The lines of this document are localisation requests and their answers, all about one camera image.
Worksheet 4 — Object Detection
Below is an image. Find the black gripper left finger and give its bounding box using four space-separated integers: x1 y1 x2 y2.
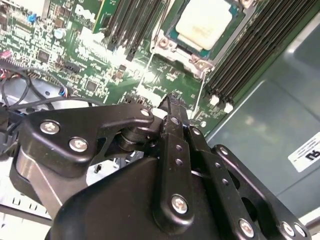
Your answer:
9 93 196 230

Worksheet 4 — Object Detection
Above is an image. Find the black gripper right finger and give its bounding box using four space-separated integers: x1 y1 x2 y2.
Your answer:
177 94 312 240

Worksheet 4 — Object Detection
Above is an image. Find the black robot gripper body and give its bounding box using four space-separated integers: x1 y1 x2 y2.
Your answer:
44 156 235 240

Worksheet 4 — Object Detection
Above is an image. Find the thin metal locking lever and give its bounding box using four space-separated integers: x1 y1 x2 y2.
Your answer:
134 0 167 92
196 71 209 120

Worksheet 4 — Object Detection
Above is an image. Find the metal CPU socket cover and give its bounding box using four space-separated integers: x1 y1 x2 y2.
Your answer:
152 0 251 76

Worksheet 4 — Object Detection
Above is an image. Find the silver CPU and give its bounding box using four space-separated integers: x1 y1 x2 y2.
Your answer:
174 0 234 51

